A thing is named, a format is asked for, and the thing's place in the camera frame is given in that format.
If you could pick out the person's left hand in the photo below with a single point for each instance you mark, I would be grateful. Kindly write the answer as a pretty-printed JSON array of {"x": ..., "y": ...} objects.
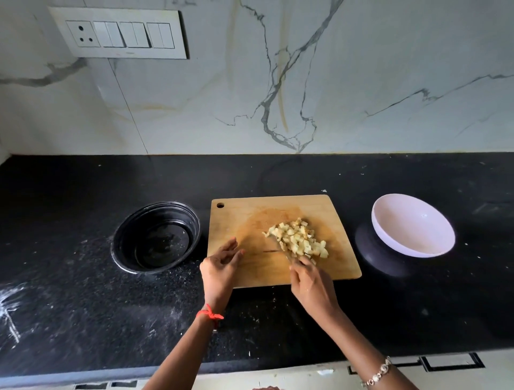
[{"x": 217, "y": 277}]

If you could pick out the person's right hand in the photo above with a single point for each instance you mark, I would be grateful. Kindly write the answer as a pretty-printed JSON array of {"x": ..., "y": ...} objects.
[{"x": 315, "y": 289}]

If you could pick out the person's right fingers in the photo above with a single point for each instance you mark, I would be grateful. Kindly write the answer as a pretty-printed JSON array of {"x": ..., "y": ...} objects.
[{"x": 305, "y": 265}]

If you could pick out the person's left fingers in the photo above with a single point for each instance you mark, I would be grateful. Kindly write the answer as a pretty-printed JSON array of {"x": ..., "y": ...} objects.
[{"x": 229, "y": 253}]

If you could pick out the kitchen knife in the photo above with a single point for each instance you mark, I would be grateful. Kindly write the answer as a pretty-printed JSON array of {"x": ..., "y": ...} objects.
[{"x": 282, "y": 246}]

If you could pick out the person's right forearm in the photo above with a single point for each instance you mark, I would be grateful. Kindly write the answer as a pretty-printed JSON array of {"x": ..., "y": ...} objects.
[{"x": 369, "y": 353}]

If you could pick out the person's left forearm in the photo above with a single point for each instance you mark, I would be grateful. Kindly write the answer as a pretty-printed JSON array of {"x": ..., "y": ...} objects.
[{"x": 182, "y": 357}]

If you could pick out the pile of diced potato pieces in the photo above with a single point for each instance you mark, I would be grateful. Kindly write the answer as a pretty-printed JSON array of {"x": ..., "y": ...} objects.
[{"x": 299, "y": 239}]

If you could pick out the wooden cutting board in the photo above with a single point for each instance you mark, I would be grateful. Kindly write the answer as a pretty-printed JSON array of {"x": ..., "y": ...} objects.
[{"x": 249, "y": 225}]

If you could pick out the red thread wristband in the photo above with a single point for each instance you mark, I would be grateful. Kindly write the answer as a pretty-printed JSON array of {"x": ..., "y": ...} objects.
[{"x": 208, "y": 313}]

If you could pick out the black round bowl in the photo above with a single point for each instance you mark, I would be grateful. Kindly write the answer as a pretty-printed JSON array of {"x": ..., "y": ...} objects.
[{"x": 160, "y": 241}]

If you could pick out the white bowl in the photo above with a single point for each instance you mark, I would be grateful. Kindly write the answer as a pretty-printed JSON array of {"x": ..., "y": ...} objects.
[{"x": 413, "y": 227}]

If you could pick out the white wall switch panel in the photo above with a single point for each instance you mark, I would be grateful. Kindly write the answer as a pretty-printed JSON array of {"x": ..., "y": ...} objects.
[{"x": 120, "y": 34}]

